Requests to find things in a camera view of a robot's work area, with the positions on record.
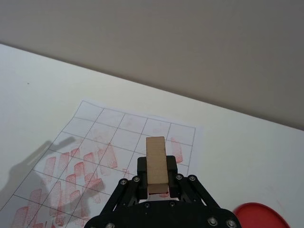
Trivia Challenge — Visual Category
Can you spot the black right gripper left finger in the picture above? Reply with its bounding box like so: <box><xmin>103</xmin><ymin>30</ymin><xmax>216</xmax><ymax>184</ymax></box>
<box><xmin>86</xmin><ymin>156</ymin><xmax>148</xmax><ymax>228</ymax></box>

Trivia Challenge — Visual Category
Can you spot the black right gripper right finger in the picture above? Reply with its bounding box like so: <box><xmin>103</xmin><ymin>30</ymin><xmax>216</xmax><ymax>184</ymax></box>
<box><xmin>166</xmin><ymin>155</ymin><xmax>241</xmax><ymax>228</ymax></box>

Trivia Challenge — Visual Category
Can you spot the white gridded paper sheet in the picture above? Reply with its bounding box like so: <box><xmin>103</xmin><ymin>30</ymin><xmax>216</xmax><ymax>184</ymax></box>
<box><xmin>0</xmin><ymin>99</ymin><xmax>205</xmax><ymax>228</ymax></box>

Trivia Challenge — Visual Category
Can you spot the wooden block stamp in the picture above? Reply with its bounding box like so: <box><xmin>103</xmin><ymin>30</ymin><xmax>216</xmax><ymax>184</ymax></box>
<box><xmin>145</xmin><ymin>136</ymin><xmax>169</xmax><ymax>196</ymax></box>

